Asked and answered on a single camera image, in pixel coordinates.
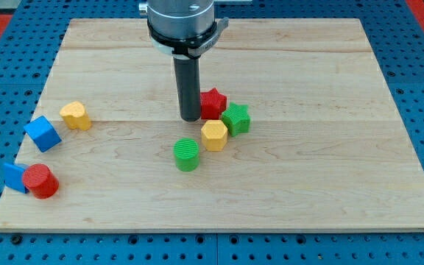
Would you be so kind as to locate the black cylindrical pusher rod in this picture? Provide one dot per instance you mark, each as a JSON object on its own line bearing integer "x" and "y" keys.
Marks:
{"x": 188, "y": 88}

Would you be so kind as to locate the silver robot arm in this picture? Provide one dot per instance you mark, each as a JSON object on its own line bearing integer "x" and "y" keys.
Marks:
{"x": 184, "y": 30}

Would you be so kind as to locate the red star block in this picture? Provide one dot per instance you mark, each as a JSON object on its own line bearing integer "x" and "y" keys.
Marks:
{"x": 213, "y": 103}

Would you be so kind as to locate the green star block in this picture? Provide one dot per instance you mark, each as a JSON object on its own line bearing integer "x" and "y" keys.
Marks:
{"x": 237, "y": 119}

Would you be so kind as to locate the yellow heart block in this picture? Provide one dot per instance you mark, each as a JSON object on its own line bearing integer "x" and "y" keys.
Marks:
{"x": 75, "y": 116}

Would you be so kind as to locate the yellow hexagon block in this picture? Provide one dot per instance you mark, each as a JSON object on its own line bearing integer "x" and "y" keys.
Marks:
{"x": 214, "y": 135}

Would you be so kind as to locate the green cylinder block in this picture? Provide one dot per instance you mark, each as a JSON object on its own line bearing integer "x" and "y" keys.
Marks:
{"x": 186, "y": 154}

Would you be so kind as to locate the blue cube block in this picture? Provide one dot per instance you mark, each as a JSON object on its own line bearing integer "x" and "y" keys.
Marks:
{"x": 42, "y": 133}

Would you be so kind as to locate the wooden board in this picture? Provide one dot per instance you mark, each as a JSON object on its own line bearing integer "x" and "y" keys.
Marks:
{"x": 327, "y": 151}

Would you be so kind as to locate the red cylinder block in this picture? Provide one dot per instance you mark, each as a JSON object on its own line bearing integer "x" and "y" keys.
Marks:
{"x": 40, "y": 181}

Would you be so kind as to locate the blue flat block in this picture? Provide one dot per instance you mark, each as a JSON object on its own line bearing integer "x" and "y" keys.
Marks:
{"x": 13, "y": 176}

